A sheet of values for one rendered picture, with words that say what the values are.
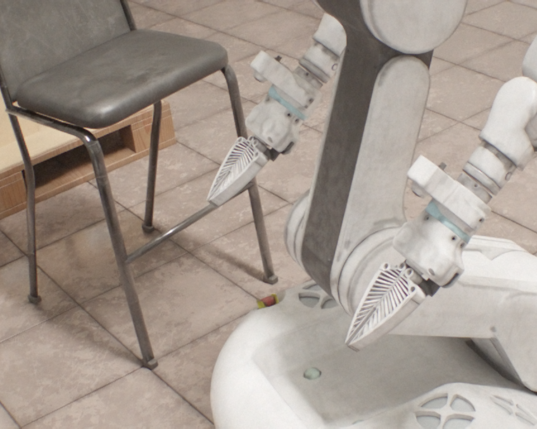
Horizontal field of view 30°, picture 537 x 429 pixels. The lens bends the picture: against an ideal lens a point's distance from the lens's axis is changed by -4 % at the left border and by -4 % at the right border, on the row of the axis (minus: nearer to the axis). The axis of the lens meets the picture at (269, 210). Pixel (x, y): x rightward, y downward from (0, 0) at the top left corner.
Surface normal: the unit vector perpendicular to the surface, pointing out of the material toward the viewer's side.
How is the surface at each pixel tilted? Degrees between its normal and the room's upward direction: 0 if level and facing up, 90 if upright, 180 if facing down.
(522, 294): 69
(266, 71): 90
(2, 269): 0
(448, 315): 91
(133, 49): 0
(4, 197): 90
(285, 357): 74
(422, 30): 97
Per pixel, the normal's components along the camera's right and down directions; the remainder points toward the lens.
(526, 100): -0.54, -0.38
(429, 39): 0.46, 0.64
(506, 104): -0.76, -0.35
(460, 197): 0.02, 0.11
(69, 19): 0.66, 0.07
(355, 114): -0.88, 0.00
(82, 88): -0.12, -0.86
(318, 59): -0.17, -0.01
